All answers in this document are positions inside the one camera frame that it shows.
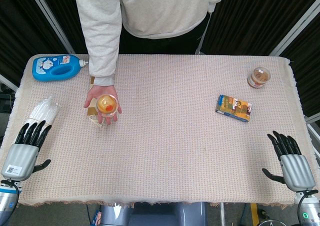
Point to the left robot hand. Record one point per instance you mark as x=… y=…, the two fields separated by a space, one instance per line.
x=21 y=156

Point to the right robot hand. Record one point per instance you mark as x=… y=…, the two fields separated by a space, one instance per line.
x=295 y=169

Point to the person's bare hand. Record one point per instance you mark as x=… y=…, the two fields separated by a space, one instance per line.
x=100 y=96

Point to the clear jelly cup with fruit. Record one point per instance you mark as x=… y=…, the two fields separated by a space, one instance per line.
x=107 y=105

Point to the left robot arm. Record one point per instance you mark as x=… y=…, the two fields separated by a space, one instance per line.
x=6 y=198

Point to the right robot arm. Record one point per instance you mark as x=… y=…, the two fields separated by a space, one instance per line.
x=308 y=208

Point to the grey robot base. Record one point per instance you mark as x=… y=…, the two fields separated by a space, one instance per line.
x=152 y=214

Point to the pack of white plastic cups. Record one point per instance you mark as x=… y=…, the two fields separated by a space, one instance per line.
x=43 y=111

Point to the blue detergent bottle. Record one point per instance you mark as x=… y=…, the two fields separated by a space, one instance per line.
x=56 y=67

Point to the person's grey sweatshirt sleeve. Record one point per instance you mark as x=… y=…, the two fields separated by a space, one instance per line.
x=100 y=31

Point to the beige woven tablecloth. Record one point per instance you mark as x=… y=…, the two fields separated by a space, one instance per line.
x=160 y=146

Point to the blue and orange carton box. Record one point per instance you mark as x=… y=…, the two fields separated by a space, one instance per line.
x=233 y=108

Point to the brown lidded snack jar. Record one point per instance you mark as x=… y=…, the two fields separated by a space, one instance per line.
x=258 y=77

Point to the person's grey sweatshirt torso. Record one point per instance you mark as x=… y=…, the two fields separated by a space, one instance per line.
x=165 y=8

